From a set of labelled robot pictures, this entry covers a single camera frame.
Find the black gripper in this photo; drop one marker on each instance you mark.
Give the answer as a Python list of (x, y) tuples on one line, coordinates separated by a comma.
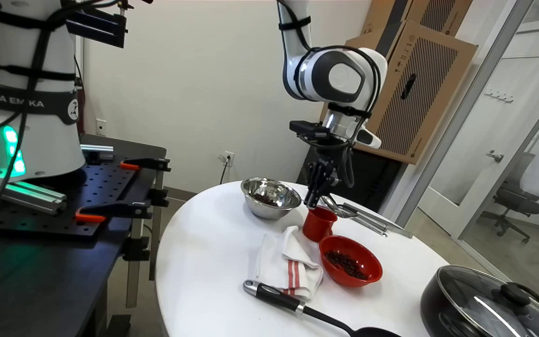
[(330, 161)]

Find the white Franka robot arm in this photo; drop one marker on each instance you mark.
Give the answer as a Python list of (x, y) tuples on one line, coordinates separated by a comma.
[(337, 75)]

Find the red cup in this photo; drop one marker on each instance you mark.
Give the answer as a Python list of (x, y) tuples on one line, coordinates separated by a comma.
[(318, 225)]

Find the stainless steel bowl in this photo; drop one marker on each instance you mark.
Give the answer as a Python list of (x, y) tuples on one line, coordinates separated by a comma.
[(270, 202)]

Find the metal tongs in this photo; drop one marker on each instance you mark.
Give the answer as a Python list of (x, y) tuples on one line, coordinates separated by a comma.
[(369, 217)]

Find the white towel with red stripes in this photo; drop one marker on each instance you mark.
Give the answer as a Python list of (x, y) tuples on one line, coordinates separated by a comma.
[(288, 262)]

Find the red bowl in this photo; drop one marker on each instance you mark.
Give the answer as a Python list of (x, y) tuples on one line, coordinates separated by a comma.
[(350, 262)]

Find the coffee beans pile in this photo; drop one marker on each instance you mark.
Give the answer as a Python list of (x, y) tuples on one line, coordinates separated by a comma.
[(344, 264)]

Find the black ladle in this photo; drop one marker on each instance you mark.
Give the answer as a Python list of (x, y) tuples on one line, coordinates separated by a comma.
[(281, 296)]

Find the large cardboard box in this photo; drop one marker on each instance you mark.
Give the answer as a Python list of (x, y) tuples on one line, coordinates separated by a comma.
[(421, 94)]

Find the black pot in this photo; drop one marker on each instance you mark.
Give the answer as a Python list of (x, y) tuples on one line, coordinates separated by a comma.
[(431, 305)]

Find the flat cardboard box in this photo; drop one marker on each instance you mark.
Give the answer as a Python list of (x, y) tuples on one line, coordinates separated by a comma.
[(393, 19)]

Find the black pan with lid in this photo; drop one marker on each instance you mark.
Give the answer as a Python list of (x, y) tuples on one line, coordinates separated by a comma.
[(487, 300)]

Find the office chair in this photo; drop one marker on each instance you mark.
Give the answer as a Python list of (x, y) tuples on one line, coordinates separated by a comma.
[(519, 197)]

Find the black perforated workbench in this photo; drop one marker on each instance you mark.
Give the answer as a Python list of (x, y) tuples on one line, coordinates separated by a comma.
[(32, 262)]

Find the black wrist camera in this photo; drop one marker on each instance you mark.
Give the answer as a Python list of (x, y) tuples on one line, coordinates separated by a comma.
[(309, 129)]

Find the aluminium partition post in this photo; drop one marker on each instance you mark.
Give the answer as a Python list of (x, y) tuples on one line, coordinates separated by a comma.
[(462, 112)]

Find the white wall outlet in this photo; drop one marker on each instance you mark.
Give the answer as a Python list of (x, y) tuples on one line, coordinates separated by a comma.
[(99, 125)]

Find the aluminium rail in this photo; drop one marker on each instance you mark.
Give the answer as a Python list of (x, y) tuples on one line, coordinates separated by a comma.
[(19, 189)]

